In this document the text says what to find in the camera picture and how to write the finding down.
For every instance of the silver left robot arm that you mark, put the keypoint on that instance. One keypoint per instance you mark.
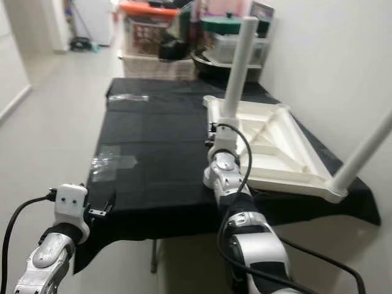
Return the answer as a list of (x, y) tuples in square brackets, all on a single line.
[(46, 257)]

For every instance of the clear tape strip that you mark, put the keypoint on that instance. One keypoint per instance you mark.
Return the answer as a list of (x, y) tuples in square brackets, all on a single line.
[(128, 98)]

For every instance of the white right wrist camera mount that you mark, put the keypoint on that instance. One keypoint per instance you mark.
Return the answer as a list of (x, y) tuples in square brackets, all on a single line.
[(223, 144)]

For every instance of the black wok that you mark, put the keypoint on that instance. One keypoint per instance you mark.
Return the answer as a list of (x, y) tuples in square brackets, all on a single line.
[(208, 67)]

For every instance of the black table cloth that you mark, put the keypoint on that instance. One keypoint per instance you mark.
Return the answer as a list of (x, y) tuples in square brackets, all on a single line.
[(159, 184)]

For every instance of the storage box with orange lid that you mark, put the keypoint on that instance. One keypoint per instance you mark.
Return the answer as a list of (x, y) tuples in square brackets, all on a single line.
[(141, 37)]

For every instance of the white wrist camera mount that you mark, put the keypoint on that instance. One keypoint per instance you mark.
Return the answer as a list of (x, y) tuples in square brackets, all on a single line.
[(223, 144), (70, 201)]

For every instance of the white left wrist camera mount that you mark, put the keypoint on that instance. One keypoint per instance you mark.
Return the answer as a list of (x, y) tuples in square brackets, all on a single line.
[(70, 201)]

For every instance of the clear plastic container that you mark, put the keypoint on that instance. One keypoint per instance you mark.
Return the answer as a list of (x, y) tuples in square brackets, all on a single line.
[(258, 50)]

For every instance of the pink plastic container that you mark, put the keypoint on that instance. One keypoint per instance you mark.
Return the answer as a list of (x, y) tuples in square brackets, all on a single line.
[(223, 7)]

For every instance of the green pot lid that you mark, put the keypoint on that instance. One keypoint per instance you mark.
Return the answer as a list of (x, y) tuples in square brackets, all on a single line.
[(220, 24)]

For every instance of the mop with dark head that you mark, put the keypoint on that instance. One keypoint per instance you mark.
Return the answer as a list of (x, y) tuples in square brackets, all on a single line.
[(79, 44)]

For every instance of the white cabinet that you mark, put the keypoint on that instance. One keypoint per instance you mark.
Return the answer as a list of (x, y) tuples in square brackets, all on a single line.
[(98, 21)]

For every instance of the patterned cloth covered bench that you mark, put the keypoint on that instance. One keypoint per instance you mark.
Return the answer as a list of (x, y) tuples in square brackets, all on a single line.
[(153, 68)]

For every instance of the white plastic table top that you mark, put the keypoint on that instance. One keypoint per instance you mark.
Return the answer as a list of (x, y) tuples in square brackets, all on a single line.
[(288, 159)]

